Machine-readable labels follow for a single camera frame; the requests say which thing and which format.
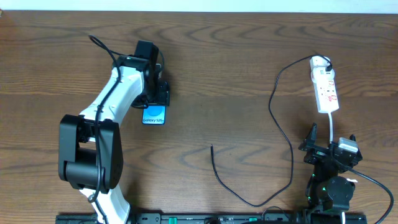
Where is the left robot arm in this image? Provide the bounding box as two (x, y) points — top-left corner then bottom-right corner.
(55, 35), (170, 223)

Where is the black left camera cable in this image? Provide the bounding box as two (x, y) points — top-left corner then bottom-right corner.
(88, 34), (128, 224)

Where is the blue Galaxy smartphone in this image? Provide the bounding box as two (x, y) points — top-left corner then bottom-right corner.
(142, 106), (166, 125)

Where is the black USB charging cable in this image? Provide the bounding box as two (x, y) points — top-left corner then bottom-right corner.
(210, 54), (333, 208)

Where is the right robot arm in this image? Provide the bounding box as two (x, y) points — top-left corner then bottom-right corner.
(297, 123), (363, 223)

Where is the white power strip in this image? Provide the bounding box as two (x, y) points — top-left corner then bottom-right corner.
(310, 56), (339, 114)

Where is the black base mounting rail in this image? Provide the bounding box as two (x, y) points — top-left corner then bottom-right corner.
(55, 212), (368, 224)

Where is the white power strip cord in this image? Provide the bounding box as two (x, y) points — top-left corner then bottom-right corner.
(327, 112), (335, 144)

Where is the white USB charger plug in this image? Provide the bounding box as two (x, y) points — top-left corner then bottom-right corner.
(311, 67), (335, 83)

